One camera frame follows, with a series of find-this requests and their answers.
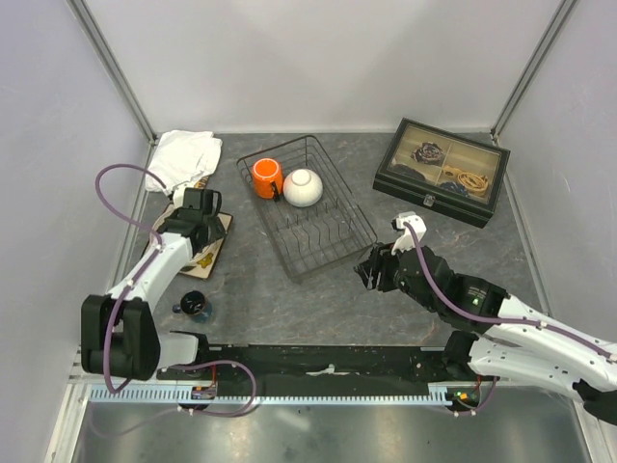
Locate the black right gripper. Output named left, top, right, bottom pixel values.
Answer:
left=352, top=236, right=440, bottom=313

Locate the orange plastic mug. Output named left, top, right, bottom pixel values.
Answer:
left=252, top=157, right=283, bottom=201

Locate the white ceramic bowl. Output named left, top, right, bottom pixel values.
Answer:
left=283, top=169, right=323, bottom=207

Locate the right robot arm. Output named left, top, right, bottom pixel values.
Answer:
left=354, top=243, right=616, bottom=424

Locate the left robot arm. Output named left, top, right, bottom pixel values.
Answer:
left=81, top=188, right=227, bottom=381

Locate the square floral plate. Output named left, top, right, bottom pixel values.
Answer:
left=142, top=203, right=233, bottom=280

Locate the white crumpled cloth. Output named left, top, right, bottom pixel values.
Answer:
left=145, top=130, right=223, bottom=195

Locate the small dark blue cup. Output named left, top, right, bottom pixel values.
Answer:
left=172, top=290, right=213, bottom=323

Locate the black glass-lid jewelry box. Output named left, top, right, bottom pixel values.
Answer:
left=372, top=118, right=510, bottom=229

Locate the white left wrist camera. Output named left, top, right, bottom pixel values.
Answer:
left=167, top=181, right=194, bottom=197

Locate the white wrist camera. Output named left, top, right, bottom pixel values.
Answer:
left=390, top=211, right=427, bottom=256
left=167, top=181, right=194, bottom=197

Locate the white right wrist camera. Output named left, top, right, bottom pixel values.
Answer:
left=390, top=211, right=427, bottom=256

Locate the black wire dish rack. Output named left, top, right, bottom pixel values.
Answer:
left=236, top=135, right=377, bottom=283

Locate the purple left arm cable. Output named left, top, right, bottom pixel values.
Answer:
left=94, top=163, right=170, bottom=397

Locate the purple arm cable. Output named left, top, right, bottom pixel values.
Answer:
left=94, top=163, right=170, bottom=397
left=403, top=220, right=617, bottom=363

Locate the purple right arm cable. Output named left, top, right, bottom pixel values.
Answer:
left=403, top=220, right=617, bottom=363

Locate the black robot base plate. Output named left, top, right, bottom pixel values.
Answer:
left=196, top=344, right=477, bottom=395

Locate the blue slotted cable duct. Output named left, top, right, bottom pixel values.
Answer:
left=88, top=385, right=452, bottom=406

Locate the aluminium frame rail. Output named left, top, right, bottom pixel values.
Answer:
left=67, top=0, right=157, bottom=146

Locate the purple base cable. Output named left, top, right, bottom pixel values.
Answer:
left=87, top=359, right=258, bottom=439

